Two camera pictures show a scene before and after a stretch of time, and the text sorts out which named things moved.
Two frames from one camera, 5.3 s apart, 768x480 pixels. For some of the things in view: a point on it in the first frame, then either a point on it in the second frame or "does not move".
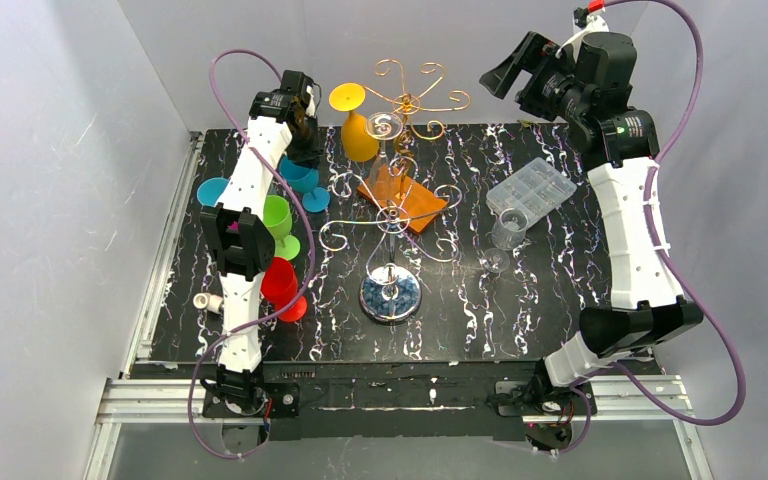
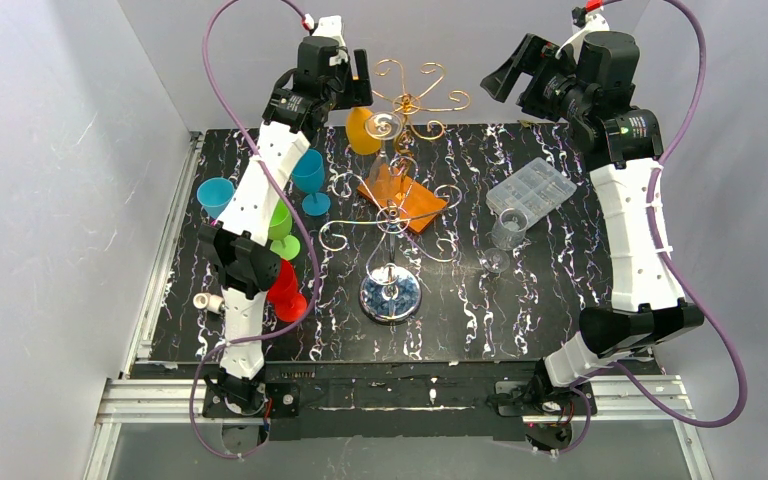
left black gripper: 306,142 -> 354,76
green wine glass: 278,222 does not move
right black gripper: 529,85 does not move
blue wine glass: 305,179 does not move
